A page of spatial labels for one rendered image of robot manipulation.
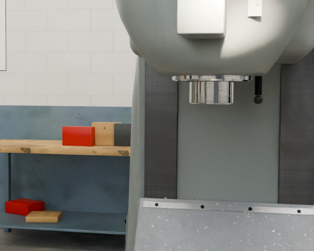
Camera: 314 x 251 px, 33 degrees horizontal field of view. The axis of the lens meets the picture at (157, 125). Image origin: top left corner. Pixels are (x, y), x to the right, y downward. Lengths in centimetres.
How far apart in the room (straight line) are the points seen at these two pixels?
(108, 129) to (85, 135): 20
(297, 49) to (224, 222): 38
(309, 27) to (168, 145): 38
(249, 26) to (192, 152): 50
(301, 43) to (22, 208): 436
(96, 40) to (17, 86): 90
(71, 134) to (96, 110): 60
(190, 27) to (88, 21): 462
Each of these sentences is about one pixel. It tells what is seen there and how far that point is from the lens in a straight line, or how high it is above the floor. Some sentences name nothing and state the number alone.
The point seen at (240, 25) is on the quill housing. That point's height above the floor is 135.
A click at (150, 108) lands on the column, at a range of 96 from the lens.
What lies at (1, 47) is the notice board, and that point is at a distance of 537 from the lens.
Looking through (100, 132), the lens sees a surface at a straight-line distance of 447.
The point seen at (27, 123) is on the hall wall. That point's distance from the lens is 523.
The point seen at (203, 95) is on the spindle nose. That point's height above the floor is 129.
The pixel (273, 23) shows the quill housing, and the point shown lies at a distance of 50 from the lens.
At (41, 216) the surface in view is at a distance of 461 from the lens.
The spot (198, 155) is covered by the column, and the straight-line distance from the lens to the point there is 96.
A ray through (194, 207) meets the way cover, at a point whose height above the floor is 109.
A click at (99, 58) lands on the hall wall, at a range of 500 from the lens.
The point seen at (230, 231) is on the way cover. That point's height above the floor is 106.
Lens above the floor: 129
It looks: 3 degrees down
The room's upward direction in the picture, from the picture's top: 1 degrees clockwise
